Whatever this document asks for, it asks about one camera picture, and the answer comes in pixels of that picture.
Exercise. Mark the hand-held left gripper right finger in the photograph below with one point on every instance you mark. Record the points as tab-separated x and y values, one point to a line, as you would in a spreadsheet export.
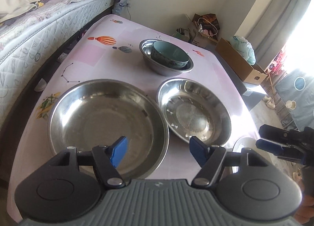
198	151

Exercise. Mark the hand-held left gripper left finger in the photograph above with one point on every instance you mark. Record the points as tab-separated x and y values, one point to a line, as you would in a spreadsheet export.
119	151

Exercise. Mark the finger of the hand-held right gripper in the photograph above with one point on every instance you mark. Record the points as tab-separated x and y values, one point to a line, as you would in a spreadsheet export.
279	132
272	146

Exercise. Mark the white ceramic plate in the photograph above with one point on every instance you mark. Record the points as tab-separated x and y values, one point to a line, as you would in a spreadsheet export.
239	146

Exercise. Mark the large stainless steel plate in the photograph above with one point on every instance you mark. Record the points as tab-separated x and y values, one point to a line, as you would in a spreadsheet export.
98	123

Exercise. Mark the medium stainless steel plate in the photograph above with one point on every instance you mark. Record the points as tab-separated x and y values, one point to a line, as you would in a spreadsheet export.
191	110

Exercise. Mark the teal patterned ceramic bowl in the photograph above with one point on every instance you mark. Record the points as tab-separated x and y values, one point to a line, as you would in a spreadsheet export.
169	53

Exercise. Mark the white shoes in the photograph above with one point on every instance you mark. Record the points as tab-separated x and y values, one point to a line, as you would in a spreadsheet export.
271	102

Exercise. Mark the blue printed cloth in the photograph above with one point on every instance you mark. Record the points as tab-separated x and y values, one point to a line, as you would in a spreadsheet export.
294	93

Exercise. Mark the grey storage box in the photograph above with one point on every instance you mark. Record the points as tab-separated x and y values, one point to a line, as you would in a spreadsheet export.
252	90

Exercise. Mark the long cardboard box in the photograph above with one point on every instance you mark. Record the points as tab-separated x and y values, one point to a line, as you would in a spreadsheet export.
245	69

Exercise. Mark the pale green plastic bag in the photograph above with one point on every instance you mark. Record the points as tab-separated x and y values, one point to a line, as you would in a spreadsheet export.
245	48

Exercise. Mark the pink printed tablecloth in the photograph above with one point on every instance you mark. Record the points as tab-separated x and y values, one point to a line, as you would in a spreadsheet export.
93	59

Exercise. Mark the small carton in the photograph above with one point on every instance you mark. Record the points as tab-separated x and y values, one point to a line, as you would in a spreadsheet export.
183	34

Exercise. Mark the small cluttered cardboard box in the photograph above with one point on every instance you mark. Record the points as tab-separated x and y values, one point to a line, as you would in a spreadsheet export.
203	32

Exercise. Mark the beige curtain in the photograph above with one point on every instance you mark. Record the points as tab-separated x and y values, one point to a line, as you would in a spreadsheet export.
269	2

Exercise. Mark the quilted mattress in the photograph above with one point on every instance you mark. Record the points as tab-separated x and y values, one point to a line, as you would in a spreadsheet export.
36	44

